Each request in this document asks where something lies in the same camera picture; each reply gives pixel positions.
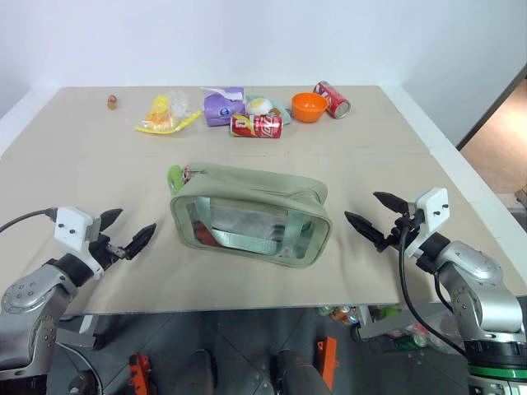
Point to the orange black tool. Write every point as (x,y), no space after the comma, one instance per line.
(328,362)
(139,372)

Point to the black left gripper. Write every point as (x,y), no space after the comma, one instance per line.
(103,252)

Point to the clear crumpled plastic bag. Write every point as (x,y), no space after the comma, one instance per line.
(181,103)

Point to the yellow plastic snack bag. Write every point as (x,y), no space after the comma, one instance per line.
(158,115)

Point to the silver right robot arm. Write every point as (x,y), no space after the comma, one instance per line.
(477,284)

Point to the red soda can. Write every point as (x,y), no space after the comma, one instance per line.
(333,98)
(257,126)

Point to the teal soft pack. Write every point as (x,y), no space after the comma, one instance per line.
(284,113)

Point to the yellow white round ball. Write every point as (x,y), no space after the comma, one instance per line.
(258,105)

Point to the orange plastic bowl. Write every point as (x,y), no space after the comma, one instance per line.
(309,108)

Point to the white table bracket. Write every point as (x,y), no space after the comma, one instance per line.
(84,327)

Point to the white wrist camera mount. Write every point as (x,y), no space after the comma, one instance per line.
(432,207)
(72,226)

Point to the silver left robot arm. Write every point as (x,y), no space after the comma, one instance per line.
(37,296)

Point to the dark rounded shape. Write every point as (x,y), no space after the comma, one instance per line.
(298,374)

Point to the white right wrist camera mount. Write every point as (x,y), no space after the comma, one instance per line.
(432,207)

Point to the bin of cans and bottles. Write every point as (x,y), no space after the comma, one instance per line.
(395,325)

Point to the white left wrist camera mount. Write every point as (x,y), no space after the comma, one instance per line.
(72,226)

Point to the green zipper pull tab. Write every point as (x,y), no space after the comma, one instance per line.
(175,177)

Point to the small red round toy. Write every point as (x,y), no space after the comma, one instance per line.
(112,101)

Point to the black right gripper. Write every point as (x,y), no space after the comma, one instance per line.
(405,230)

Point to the green transparent zipper bag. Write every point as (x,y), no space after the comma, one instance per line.
(255,193)

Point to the purple tissue pack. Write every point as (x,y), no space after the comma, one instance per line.
(220,109)

